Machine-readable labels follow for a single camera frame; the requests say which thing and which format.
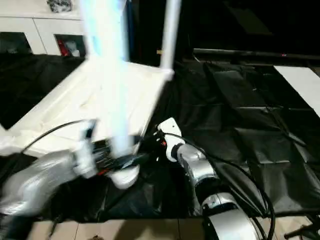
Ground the white flat panel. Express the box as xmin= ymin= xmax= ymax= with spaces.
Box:
xmin=273 ymin=65 xmax=320 ymax=117

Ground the white plastic table leg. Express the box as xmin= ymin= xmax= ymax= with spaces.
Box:
xmin=79 ymin=0 xmax=136 ymax=161
xmin=159 ymin=0 xmax=182 ymax=71

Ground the white glass-door cabinet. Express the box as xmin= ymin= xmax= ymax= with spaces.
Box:
xmin=0 ymin=0 xmax=131 ymax=58

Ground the dark bag of parts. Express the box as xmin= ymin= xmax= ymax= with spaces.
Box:
xmin=46 ymin=0 xmax=73 ymax=13

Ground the white plastic table top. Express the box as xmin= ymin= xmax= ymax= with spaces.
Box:
xmin=0 ymin=58 xmax=176 ymax=190

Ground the metal table frame bar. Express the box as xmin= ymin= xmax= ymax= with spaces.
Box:
xmin=283 ymin=223 xmax=320 ymax=238

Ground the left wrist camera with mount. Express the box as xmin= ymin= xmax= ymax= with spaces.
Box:
xmin=72 ymin=119 xmax=100 ymax=180

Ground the large dark screen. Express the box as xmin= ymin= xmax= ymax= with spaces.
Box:
xmin=129 ymin=0 xmax=320 ymax=57

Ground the long black bar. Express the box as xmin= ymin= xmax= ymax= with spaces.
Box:
xmin=193 ymin=47 xmax=320 ymax=61

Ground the black glossy mat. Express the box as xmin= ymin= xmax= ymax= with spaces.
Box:
xmin=0 ymin=52 xmax=320 ymax=223

